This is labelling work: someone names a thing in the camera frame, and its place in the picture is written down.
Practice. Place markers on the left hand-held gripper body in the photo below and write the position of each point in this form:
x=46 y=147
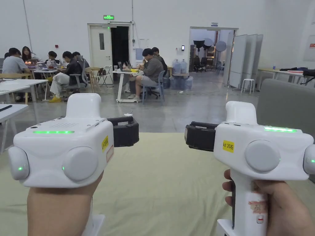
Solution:
x=56 y=147

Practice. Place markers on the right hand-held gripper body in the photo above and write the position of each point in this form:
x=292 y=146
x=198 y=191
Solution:
x=260 y=137

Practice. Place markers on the person's left hand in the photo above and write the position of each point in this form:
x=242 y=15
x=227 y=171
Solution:
x=59 y=211

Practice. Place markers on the person's right hand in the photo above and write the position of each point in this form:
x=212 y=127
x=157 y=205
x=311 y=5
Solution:
x=285 y=211

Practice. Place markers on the group of people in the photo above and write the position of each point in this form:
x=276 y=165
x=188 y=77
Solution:
x=71 y=68

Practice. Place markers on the white round studio lamp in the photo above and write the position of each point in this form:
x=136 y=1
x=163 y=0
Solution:
x=220 y=46

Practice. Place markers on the stack of water jugs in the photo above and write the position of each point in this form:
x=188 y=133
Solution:
x=181 y=73

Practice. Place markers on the white door with window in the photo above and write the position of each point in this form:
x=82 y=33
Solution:
x=100 y=49

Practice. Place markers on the bed with pale green sheet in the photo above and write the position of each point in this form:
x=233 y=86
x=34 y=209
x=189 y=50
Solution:
x=160 y=184

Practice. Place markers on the green exit sign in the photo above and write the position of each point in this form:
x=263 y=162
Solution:
x=108 y=17

